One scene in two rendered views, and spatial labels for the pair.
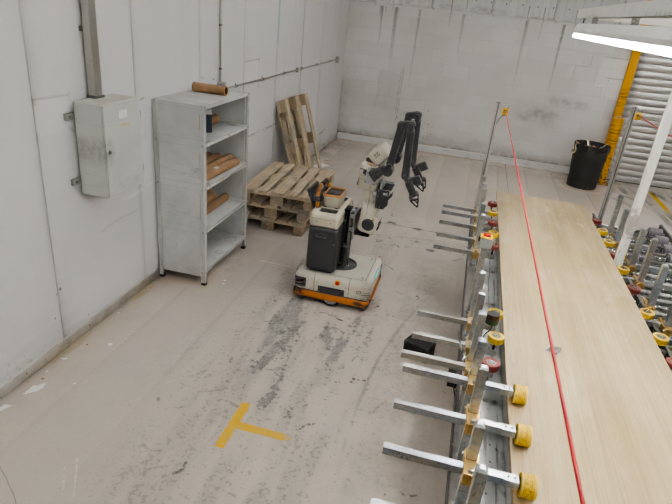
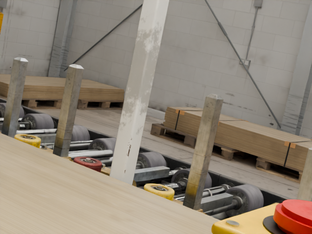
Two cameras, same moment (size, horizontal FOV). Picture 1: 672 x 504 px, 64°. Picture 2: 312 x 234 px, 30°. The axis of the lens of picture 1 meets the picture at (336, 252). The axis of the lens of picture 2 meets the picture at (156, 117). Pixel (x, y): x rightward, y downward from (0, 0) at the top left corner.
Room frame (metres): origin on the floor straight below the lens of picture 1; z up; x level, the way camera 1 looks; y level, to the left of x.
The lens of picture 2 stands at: (2.90, -0.59, 1.30)
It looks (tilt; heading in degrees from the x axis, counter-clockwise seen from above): 8 degrees down; 292
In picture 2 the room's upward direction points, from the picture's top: 11 degrees clockwise
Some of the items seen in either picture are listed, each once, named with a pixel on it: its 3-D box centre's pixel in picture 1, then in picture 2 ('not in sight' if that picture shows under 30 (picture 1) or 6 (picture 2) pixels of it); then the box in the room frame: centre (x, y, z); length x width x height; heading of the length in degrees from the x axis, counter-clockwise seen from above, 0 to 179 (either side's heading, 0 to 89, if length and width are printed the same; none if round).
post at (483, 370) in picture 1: (471, 416); not in sight; (1.69, -0.59, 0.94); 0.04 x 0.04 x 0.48; 78
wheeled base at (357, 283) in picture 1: (339, 275); not in sight; (4.32, -0.05, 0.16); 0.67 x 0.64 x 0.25; 78
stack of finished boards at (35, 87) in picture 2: not in sight; (53, 87); (7.40, -7.70, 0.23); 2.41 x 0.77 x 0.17; 80
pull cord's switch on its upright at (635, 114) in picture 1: (617, 172); not in sight; (4.69, -2.37, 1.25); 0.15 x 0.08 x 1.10; 168
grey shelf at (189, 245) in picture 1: (205, 183); not in sight; (4.64, 1.23, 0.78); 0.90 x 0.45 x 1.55; 168
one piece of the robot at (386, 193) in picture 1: (383, 191); not in sight; (4.26, -0.34, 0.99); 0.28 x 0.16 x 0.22; 168
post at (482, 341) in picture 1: (471, 384); not in sight; (1.93, -0.65, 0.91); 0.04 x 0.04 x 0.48; 78
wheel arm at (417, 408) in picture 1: (458, 417); not in sight; (1.66, -0.53, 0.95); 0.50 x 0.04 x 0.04; 78
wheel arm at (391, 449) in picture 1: (454, 465); not in sight; (1.41, -0.48, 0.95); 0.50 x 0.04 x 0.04; 78
